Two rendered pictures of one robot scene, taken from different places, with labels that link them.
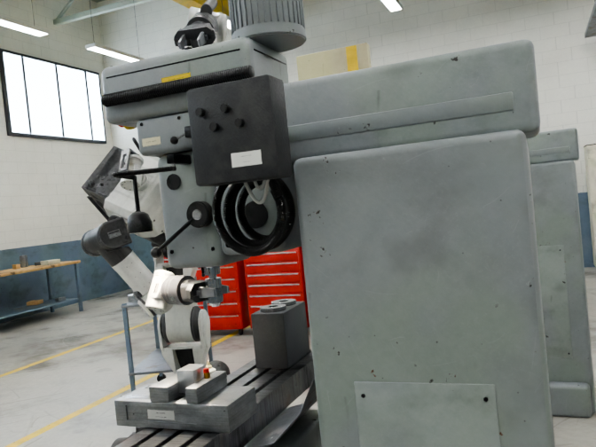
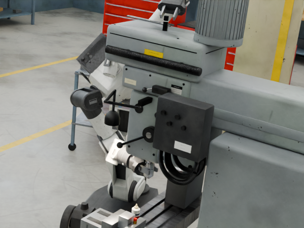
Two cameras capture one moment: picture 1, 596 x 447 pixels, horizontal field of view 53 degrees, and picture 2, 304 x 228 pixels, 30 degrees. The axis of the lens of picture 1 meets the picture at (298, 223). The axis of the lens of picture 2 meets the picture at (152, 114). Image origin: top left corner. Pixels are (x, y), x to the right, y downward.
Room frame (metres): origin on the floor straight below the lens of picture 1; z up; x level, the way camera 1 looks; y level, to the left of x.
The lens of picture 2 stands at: (-0.70, -0.01, 2.35)
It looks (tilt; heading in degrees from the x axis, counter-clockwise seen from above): 19 degrees down; 7
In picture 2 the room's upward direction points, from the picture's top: 6 degrees clockwise
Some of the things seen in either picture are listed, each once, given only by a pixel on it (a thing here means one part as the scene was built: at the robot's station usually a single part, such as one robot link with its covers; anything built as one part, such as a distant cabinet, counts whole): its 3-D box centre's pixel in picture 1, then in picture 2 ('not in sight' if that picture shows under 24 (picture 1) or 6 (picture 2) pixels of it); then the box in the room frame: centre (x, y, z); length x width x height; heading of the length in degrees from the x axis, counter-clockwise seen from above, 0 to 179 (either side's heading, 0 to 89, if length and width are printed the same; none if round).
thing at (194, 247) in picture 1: (207, 208); (155, 121); (1.70, 0.26, 1.47); 0.21 x 0.19 x 0.32; 158
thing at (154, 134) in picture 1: (210, 133); (168, 79); (1.68, 0.22, 1.68); 0.34 x 0.24 x 0.10; 68
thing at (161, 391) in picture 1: (175, 385); (116, 220); (1.58, 0.37, 1.01); 0.15 x 0.06 x 0.04; 157
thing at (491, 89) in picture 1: (367, 116); (265, 110); (1.51, -0.20, 1.66); 0.80 x 0.23 x 0.20; 68
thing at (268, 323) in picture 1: (281, 331); (185, 181); (2.08, 0.10, 1.02); 0.22 x 0.12 x 0.20; 160
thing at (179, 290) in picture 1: (192, 291); (135, 162); (1.76, 0.33, 1.23); 0.13 x 0.12 x 0.10; 144
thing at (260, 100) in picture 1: (238, 133); (182, 127); (1.28, 0.11, 1.62); 0.20 x 0.09 x 0.21; 68
